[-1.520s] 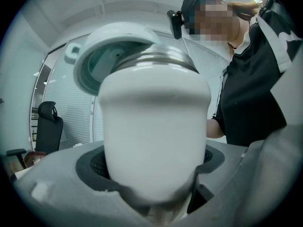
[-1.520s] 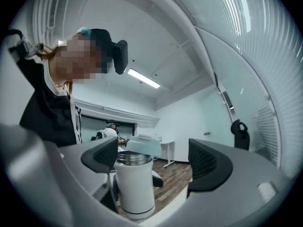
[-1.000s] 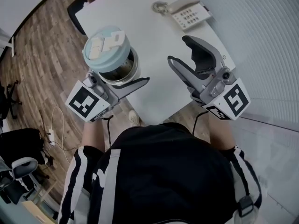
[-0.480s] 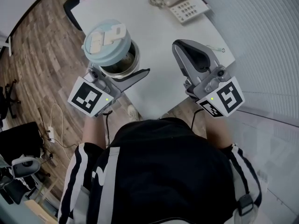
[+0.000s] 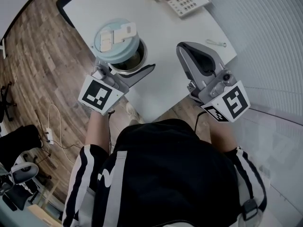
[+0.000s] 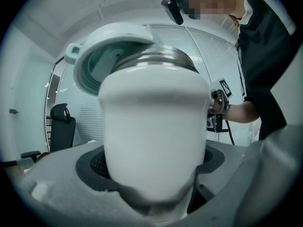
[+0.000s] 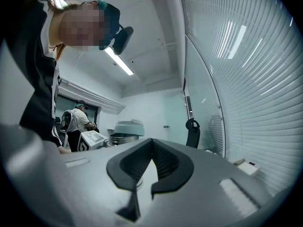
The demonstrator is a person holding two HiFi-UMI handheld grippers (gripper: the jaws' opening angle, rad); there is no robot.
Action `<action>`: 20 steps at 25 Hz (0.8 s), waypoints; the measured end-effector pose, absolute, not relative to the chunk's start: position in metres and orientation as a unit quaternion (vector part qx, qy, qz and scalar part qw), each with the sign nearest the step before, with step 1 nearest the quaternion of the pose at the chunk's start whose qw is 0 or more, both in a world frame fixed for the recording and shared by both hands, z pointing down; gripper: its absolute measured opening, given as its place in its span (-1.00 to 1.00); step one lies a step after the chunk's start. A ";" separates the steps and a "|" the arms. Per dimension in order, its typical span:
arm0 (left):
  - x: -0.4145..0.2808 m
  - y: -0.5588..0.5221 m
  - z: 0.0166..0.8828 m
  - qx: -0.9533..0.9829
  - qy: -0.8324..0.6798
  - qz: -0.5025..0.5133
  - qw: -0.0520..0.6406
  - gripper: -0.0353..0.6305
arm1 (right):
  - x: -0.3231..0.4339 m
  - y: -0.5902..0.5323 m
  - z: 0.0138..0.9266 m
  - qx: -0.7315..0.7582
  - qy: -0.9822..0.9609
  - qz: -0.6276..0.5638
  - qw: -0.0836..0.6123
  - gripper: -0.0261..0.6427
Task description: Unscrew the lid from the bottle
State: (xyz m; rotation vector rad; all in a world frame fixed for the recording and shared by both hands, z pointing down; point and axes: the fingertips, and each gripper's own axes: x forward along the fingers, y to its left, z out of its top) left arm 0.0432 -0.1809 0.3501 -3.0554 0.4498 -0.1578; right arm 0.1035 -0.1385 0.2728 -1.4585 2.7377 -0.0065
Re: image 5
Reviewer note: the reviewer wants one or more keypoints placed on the white desk telephone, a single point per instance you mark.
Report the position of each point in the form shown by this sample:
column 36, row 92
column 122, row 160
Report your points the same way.
column 187, row 1

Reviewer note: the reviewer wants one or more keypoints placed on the person's left shoe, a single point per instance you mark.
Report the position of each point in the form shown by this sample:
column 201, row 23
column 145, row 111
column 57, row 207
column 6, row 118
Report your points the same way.
column 132, row 112

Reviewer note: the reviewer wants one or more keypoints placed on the light blue flip-top cup lid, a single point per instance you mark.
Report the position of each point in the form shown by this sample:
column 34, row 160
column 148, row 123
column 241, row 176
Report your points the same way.
column 113, row 53

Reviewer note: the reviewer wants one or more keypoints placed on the light blue lidded tumbler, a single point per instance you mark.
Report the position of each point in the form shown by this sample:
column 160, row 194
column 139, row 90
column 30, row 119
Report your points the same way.
column 136, row 63

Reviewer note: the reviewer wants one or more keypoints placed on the white power strip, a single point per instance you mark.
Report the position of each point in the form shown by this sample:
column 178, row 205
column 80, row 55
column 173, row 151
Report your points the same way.
column 49, row 135

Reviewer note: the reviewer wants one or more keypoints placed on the person's left forearm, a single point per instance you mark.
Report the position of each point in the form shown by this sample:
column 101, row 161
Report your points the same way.
column 97, row 131

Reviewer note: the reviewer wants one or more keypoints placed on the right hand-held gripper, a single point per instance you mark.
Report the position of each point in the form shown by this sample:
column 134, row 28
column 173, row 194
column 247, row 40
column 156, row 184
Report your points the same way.
column 227, row 98

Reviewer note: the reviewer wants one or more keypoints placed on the person's right forearm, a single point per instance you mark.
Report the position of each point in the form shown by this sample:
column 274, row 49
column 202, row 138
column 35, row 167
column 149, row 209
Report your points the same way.
column 222, row 136

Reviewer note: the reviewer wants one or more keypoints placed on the black chair with white print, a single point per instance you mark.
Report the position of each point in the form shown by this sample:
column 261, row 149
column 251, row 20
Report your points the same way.
column 16, row 195

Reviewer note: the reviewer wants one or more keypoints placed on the person's black striped top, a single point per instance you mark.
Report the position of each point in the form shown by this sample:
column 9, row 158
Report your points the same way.
column 170, row 174

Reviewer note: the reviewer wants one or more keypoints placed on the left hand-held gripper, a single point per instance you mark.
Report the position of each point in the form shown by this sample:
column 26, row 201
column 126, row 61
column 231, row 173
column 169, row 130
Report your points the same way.
column 99, row 96

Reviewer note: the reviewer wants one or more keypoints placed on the black office chair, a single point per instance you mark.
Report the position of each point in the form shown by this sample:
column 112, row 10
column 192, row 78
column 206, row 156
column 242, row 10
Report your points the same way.
column 6, row 103
column 65, row 8

